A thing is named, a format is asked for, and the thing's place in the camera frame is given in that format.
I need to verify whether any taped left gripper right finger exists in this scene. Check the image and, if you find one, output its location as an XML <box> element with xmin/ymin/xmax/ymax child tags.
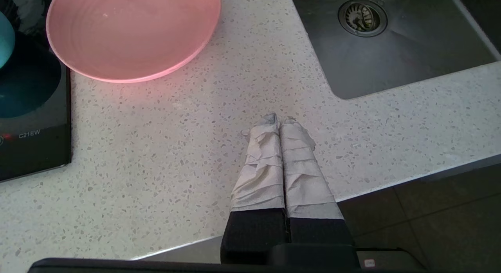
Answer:
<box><xmin>279</xmin><ymin>116</ymin><xmax>360</xmax><ymax>268</ymax></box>

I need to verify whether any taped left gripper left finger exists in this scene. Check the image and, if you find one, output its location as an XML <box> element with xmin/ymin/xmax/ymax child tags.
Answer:
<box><xmin>220</xmin><ymin>112</ymin><xmax>290</xmax><ymax>264</ymax></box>

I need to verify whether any pink plate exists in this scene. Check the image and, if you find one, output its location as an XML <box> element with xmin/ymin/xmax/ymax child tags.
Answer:
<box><xmin>46</xmin><ymin>0</ymin><xmax>222</xmax><ymax>84</ymax></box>

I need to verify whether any teal bowl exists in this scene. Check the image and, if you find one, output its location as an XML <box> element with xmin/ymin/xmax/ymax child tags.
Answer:
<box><xmin>0</xmin><ymin>11</ymin><xmax>16</xmax><ymax>70</ymax></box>

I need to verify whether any stainless steel sink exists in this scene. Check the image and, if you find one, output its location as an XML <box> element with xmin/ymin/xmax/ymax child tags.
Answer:
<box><xmin>289</xmin><ymin>0</ymin><xmax>501</xmax><ymax>101</ymax></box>

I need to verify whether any round metal drain strainer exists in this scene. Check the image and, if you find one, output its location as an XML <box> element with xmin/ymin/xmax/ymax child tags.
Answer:
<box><xmin>338</xmin><ymin>0</ymin><xmax>388</xmax><ymax>38</ymax></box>

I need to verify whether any black cooktop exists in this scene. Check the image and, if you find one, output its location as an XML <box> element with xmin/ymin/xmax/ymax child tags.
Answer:
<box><xmin>0</xmin><ymin>0</ymin><xmax>73</xmax><ymax>183</ymax></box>

